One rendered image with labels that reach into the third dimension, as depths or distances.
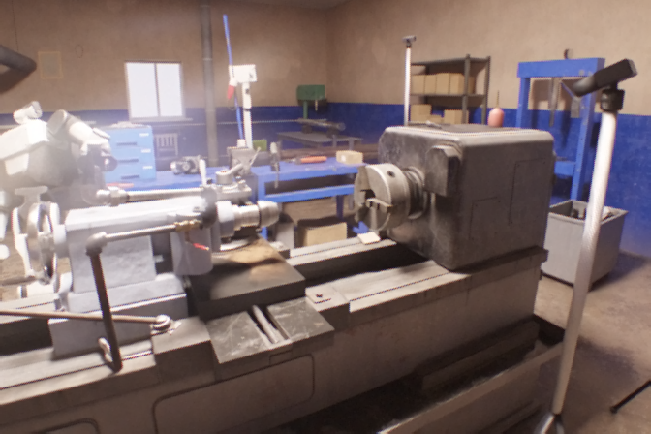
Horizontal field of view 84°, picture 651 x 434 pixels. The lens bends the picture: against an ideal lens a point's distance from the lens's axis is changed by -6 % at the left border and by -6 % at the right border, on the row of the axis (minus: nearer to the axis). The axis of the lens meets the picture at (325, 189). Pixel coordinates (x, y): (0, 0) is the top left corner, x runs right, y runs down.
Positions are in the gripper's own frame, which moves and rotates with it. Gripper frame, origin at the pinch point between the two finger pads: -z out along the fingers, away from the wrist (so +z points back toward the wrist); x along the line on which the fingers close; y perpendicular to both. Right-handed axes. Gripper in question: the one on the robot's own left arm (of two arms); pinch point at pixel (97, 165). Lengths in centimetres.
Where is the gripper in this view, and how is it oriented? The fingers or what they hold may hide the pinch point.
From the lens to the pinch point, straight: 144.2
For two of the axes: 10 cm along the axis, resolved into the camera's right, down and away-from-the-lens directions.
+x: -8.8, 0.1, -4.7
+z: -4.6, -2.1, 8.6
